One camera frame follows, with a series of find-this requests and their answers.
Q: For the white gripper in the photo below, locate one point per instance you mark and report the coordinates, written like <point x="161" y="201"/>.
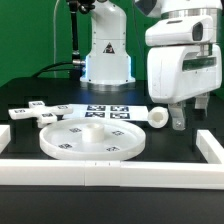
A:
<point x="177" y="73"/>

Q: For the white round table top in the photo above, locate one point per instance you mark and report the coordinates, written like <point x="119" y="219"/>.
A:
<point x="92" y="139"/>

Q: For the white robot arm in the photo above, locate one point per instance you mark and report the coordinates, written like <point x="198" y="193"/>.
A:
<point x="108" y="66"/>

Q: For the white U-shaped fence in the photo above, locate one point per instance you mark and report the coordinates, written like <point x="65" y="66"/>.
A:
<point x="207" y="175"/>

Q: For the white marker sheet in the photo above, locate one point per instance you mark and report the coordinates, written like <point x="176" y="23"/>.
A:
<point x="118" y="112"/>

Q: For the white cross-shaped table base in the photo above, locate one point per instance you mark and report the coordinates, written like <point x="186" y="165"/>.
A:
<point x="44" y="114"/>

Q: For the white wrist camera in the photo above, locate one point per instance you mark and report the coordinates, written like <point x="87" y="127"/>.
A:
<point x="182" y="30"/>

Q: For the black camera pole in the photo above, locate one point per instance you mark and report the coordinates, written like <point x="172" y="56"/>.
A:
<point x="76" y="58"/>

